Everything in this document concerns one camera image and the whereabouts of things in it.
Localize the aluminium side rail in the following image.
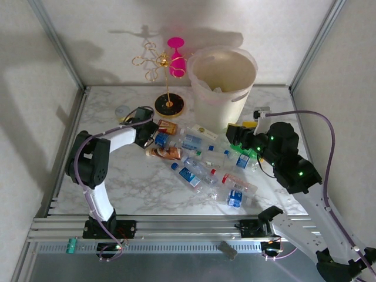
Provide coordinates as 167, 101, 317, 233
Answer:
43, 88, 90, 218
289, 88, 312, 159

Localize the grey slotted cable duct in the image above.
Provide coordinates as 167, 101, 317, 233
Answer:
35, 241, 265, 255

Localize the aluminium frame post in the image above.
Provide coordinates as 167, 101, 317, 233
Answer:
28, 0, 89, 92
289, 0, 346, 92

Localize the green plastic bottle yellow cap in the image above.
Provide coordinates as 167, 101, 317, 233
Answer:
230, 140, 257, 156

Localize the blue label crushed clear bottle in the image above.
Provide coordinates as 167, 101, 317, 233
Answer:
217, 187, 254, 208

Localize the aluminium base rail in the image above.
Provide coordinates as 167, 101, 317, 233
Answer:
26, 214, 321, 242

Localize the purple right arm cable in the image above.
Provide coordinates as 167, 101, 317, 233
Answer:
261, 110, 376, 282

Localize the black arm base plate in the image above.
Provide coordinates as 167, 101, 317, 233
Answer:
82, 219, 137, 239
234, 219, 265, 238

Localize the small black controller board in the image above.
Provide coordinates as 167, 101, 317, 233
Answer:
96, 242, 124, 259
261, 239, 283, 256

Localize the yellow can silver lid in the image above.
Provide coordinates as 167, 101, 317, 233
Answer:
115, 105, 133, 123

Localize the red gold label bottle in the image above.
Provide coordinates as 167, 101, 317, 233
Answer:
157, 119, 179, 135

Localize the pink plastic wine glass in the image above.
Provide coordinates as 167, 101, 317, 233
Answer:
167, 36, 187, 79

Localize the pink label clear bottle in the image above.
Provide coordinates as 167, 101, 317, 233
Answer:
181, 155, 220, 186

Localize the green connector block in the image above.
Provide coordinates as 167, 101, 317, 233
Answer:
66, 237, 78, 255

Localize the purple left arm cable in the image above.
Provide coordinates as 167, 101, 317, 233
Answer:
73, 106, 155, 262

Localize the white box gold emblem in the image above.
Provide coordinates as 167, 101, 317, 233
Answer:
192, 123, 220, 140

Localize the beige plastic bin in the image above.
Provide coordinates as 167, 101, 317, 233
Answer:
186, 45, 259, 133

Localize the gold glass rack black base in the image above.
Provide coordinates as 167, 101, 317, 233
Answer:
131, 42, 186, 119

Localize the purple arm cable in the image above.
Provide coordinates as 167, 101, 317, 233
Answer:
261, 110, 376, 282
73, 106, 155, 262

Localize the blue cap blue label bottle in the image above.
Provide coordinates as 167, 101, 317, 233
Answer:
170, 162, 204, 194
223, 149, 261, 172

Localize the green cap clear bottle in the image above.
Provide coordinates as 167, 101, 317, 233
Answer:
189, 149, 227, 169

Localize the brown coffee drink bottle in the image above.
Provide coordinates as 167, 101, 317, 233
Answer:
145, 146, 184, 161

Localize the dark blue label clear bottle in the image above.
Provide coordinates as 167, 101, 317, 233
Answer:
154, 132, 178, 148

